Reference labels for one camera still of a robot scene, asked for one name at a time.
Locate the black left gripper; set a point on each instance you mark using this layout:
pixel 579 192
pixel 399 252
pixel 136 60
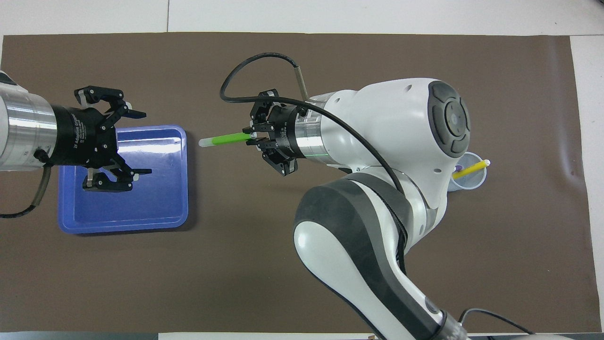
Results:
pixel 80 137

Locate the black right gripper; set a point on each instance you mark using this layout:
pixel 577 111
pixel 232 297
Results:
pixel 290 134

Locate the green pen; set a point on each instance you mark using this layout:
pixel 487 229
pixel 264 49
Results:
pixel 226 139

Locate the yellow pen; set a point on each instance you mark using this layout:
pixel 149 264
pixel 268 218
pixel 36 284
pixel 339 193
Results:
pixel 469 170

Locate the blue plastic tray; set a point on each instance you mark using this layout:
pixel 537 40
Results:
pixel 155 203

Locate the brown table mat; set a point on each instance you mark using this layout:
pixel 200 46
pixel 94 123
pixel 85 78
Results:
pixel 236 274

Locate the clear plastic cup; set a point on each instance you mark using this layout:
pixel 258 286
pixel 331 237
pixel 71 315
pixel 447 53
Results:
pixel 474 182

